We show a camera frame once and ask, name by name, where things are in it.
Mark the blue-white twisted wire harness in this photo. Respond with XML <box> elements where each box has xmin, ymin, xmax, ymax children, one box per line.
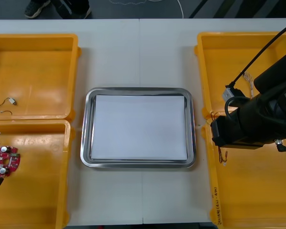
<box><xmin>243</xmin><ymin>71</ymin><xmax>256</xmax><ymax>97</ymax></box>

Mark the steel tray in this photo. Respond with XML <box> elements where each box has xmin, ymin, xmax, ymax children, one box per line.
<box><xmin>80</xmin><ymin>87</ymin><xmax>197</xmax><ymax>169</ymax></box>

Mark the round red circuit board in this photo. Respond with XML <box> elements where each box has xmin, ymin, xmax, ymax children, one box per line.
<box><xmin>0</xmin><ymin>146</ymin><xmax>22</xmax><ymax>178</ymax></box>

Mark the red black wire harness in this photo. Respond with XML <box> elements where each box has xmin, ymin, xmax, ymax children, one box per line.
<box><xmin>211</xmin><ymin>111</ymin><xmax>228</xmax><ymax>166</ymax></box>

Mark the person's foot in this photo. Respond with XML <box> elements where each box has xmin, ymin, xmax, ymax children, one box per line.
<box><xmin>24</xmin><ymin>0</ymin><xmax>51</xmax><ymax>19</ymax></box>
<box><xmin>59</xmin><ymin>0</ymin><xmax>91</xmax><ymax>19</ymax></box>

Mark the white paper sheet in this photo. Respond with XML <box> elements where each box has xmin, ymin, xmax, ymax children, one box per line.
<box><xmin>90</xmin><ymin>94</ymin><xmax>188</xmax><ymax>161</ymax></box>

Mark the yellow-orange plastic bin with handwriting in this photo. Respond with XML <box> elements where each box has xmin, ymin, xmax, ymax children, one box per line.
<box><xmin>201</xmin><ymin>116</ymin><xmax>286</xmax><ymax>229</ymax></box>

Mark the black metal frame leg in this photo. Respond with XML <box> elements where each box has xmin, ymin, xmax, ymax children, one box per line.
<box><xmin>189</xmin><ymin>0</ymin><xmax>207</xmax><ymax>19</ymax></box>

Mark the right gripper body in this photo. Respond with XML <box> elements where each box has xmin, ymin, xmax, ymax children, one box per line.
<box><xmin>210</xmin><ymin>107</ymin><xmax>265</xmax><ymax>150</ymax></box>

